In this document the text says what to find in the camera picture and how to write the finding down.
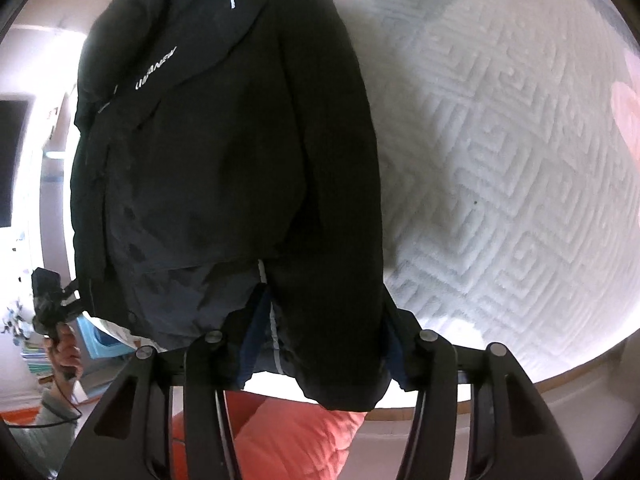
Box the black hooded jacket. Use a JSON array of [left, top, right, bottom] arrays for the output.
[[70, 0, 397, 412]]

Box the black cable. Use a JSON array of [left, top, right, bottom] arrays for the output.
[[2, 355, 85, 429]]

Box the black television screen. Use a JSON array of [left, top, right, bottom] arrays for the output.
[[0, 100, 30, 230]]

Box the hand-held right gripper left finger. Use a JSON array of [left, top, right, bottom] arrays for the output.
[[57, 285, 274, 480]]

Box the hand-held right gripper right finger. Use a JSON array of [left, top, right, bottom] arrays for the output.
[[382, 300, 583, 480]]

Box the person's left forearm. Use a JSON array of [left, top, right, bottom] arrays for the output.
[[9, 382, 84, 467]]

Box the red-orange pillow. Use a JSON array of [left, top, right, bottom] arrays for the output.
[[170, 389, 364, 480]]

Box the floral green bedspread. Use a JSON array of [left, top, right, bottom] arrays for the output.
[[280, 0, 640, 382]]

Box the person's left hand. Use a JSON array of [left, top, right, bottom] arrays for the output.
[[43, 324, 84, 382]]

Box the light blue box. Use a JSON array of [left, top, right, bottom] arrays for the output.
[[79, 316, 137, 362]]

